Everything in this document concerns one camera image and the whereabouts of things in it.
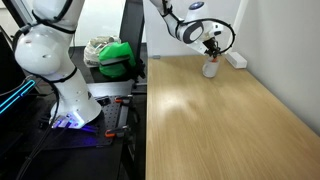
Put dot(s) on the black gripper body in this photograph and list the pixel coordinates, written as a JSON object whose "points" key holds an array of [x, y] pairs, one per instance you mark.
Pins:
{"points": [[212, 44]]}

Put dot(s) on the orange grey marker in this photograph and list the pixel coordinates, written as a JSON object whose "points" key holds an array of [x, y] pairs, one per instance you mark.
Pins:
{"points": [[215, 60]]}

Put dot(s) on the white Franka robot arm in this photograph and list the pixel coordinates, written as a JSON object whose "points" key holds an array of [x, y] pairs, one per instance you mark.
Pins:
{"points": [[43, 50]]}

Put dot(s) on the white mug cup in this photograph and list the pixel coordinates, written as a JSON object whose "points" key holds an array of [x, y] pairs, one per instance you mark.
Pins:
{"points": [[210, 70]]}

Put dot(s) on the white power strip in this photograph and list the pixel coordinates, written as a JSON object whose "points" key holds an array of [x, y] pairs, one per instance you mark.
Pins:
{"points": [[236, 60]]}

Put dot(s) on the grey table edge clip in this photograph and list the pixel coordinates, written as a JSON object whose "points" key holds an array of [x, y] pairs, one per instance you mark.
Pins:
{"points": [[156, 57]]}

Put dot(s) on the black upright panel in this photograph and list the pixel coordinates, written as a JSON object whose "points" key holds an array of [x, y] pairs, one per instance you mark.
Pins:
{"points": [[133, 30]]}

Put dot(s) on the green bag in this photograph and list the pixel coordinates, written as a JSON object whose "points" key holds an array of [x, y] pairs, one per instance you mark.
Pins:
{"points": [[115, 53]]}

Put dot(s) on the orange black clamp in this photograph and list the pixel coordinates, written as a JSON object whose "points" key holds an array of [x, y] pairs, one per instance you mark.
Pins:
{"points": [[115, 133], [122, 99]]}

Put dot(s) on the small black block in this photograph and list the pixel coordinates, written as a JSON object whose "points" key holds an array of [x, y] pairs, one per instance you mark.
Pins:
{"points": [[102, 100]]}

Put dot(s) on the white plastic bag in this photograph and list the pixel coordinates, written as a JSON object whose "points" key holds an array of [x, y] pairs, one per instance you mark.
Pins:
{"points": [[91, 51]]}

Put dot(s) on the blue light strip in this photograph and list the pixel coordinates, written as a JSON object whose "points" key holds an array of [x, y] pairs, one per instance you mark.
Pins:
{"points": [[15, 95]]}

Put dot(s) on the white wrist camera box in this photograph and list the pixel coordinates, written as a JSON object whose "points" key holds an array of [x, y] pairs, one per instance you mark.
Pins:
{"points": [[216, 32]]}

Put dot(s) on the white vertical post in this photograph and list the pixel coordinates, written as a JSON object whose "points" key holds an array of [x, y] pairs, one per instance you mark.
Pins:
{"points": [[239, 20]]}

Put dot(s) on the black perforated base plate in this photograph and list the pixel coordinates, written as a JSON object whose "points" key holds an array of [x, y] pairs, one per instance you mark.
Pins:
{"points": [[106, 120]]}

